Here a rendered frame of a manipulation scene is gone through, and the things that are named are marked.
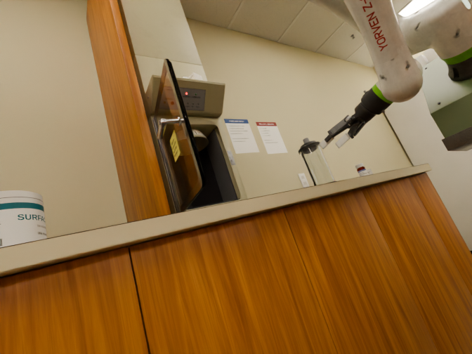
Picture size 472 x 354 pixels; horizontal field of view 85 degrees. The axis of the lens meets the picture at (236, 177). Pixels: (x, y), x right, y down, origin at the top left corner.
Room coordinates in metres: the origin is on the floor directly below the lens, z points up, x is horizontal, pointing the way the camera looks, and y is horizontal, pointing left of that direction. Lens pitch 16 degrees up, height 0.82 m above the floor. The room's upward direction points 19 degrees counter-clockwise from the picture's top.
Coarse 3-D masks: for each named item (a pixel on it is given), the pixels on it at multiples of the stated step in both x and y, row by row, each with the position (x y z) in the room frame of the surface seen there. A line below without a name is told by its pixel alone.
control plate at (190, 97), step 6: (180, 90) 0.87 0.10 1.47; (186, 90) 0.89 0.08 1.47; (192, 90) 0.90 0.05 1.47; (198, 90) 0.92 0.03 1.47; (204, 90) 0.93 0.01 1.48; (186, 96) 0.90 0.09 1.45; (192, 96) 0.92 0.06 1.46; (198, 96) 0.93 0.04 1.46; (204, 96) 0.95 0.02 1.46; (186, 102) 0.91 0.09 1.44; (192, 102) 0.93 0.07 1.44; (198, 102) 0.95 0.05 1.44; (204, 102) 0.96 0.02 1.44; (186, 108) 0.93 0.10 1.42; (192, 108) 0.95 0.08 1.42; (198, 108) 0.96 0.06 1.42
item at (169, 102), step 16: (160, 80) 0.69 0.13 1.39; (160, 96) 0.73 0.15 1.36; (176, 96) 0.60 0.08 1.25; (160, 112) 0.77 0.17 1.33; (176, 112) 0.63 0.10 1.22; (176, 128) 0.67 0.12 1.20; (192, 144) 0.60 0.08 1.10; (176, 160) 0.74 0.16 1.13; (192, 160) 0.62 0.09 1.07; (176, 176) 0.78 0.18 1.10; (192, 176) 0.65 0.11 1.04; (176, 192) 0.83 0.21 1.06; (192, 192) 0.68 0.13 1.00
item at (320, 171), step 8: (304, 152) 1.14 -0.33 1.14; (312, 152) 1.12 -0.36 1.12; (320, 152) 1.13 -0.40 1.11; (312, 160) 1.13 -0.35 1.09; (320, 160) 1.12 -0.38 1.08; (312, 168) 1.14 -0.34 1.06; (320, 168) 1.12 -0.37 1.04; (328, 168) 1.13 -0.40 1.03; (320, 176) 1.12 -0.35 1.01; (328, 176) 1.12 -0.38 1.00; (320, 184) 1.13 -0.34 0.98
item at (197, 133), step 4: (192, 132) 1.00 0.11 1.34; (196, 132) 1.01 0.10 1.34; (200, 132) 1.03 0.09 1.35; (196, 136) 0.99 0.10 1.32; (200, 136) 1.00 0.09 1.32; (204, 136) 1.03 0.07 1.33; (196, 140) 1.12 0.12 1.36; (200, 140) 1.11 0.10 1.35; (204, 140) 1.09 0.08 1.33; (208, 140) 1.07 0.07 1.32; (196, 144) 1.13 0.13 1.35; (200, 144) 1.12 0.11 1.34; (204, 144) 1.11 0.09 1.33; (200, 148) 1.14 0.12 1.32
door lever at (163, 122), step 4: (160, 120) 0.61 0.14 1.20; (164, 120) 0.61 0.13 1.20; (168, 120) 0.62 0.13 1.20; (172, 120) 0.62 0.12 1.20; (176, 120) 0.63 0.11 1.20; (160, 124) 0.61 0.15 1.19; (164, 124) 0.62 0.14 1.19; (160, 128) 0.63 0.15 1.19; (164, 128) 0.63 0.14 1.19; (160, 132) 0.65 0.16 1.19; (160, 136) 0.67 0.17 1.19
